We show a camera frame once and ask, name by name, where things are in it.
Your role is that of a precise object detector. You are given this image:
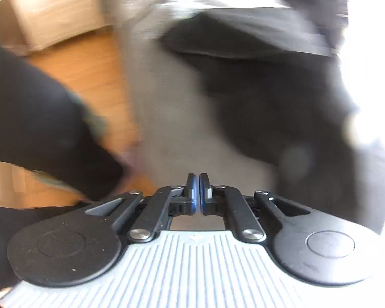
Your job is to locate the dark cloth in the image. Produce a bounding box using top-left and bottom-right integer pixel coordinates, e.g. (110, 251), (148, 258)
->
(0, 38), (130, 201)

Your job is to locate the black t-shirt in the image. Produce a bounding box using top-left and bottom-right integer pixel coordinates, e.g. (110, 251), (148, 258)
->
(160, 6), (360, 196)

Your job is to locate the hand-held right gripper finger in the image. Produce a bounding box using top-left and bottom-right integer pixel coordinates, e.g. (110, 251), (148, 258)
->
(199, 173), (312, 243)
(84, 173), (199, 243)

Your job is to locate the cream nightstand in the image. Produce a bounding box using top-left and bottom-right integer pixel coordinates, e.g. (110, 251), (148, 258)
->
(5, 0), (114, 53)

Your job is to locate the grey fleece blanket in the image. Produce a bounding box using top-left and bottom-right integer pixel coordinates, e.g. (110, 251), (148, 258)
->
(109, 0), (385, 235)

